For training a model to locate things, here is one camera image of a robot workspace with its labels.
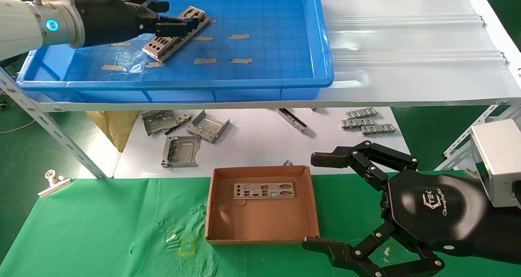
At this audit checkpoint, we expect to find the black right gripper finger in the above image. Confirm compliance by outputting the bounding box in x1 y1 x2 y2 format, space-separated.
302 222 445 277
311 141 419 192

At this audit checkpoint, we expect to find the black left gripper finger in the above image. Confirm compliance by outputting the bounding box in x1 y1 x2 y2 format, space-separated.
138 16 201 36
122 0 170 13

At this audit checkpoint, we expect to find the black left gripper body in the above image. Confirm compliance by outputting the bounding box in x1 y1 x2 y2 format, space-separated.
75 0 159 48

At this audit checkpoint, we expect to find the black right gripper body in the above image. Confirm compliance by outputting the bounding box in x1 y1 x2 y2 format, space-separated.
381 169 521 265

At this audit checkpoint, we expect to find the silver metal IO shield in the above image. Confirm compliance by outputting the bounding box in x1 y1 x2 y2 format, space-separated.
142 7 206 58
155 15 212 63

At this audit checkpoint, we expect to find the shallow brown cardboard box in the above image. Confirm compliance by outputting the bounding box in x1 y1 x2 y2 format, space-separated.
205 165 320 245

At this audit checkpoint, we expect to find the blue plastic tray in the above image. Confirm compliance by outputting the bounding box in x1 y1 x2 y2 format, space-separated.
17 0 334 103

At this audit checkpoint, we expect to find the toothed grey metal strip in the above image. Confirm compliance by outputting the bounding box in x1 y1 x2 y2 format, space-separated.
361 124 397 136
340 118 376 130
345 108 378 119

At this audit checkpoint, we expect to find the perforated grey metal shelf strut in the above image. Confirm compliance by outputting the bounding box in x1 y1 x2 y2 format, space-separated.
443 102 514 157
436 108 521 171
0 67 108 179

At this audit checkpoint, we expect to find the narrow grey metal strip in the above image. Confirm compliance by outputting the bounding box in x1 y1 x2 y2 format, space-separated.
278 108 308 133

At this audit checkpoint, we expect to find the white paper sheet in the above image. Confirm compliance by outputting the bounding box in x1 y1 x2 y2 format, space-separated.
114 107 418 179

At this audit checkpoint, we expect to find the flat silver IO shield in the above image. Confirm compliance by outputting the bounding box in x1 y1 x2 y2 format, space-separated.
232 182 296 199

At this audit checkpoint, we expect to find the stamped grey metal plate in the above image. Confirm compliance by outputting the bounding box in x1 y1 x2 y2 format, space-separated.
161 136 201 168

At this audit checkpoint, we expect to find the white corrugated shelf board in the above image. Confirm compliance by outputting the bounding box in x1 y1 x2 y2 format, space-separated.
24 0 521 112

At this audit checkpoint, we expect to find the silver binder clip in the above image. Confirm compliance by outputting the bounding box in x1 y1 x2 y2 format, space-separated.
38 169 72 198

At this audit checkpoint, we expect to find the green cloth mat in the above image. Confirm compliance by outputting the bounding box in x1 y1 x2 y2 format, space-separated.
0 169 521 277

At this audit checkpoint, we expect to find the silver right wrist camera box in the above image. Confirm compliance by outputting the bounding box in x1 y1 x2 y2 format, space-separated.
470 119 521 208

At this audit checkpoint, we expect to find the folded grey metal bracket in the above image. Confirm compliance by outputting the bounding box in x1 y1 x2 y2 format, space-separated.
141 110 180 137

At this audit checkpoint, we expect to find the grey metal tray bracket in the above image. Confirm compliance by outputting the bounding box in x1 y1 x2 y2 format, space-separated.
186 110 230 144

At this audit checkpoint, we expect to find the white cable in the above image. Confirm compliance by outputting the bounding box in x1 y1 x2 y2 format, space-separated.
0 119 37 135

